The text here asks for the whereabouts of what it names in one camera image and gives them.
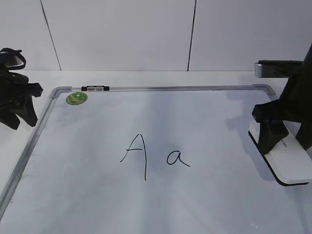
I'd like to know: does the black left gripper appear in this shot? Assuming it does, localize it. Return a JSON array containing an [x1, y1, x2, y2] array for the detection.
[[0, 65, 43, 130]]

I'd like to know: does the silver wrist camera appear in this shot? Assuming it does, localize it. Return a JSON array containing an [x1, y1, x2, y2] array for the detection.
[[0, 54, 24, 70], [254, 60, 303, 78]]

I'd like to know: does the round green magnet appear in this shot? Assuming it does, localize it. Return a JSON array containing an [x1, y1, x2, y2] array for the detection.
[[66, 92, 88, 105]]

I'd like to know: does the white board with grey frame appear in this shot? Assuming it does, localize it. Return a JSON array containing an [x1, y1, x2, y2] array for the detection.
[[0, 84, 312, 234]]

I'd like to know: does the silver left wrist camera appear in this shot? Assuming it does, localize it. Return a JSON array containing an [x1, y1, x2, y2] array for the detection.
[[0, 54, 24, 70]]

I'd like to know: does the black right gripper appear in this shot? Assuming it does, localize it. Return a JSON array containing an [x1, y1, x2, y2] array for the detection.
[[252, 48, 312, 155]]

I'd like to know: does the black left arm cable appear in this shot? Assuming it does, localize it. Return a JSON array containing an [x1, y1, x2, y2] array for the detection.
[[0, 48, 27, 71]]

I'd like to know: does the black hanging clip on frame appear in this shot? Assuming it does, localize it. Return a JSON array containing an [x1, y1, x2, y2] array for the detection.
[[81, 85, 110, 92]]

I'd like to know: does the white board eraser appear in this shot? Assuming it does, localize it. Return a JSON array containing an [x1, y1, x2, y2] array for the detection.
[[261, 132, 312, 186]]

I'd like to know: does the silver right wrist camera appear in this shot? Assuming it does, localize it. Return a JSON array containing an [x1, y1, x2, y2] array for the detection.
[[254, 60, 303, 78]]

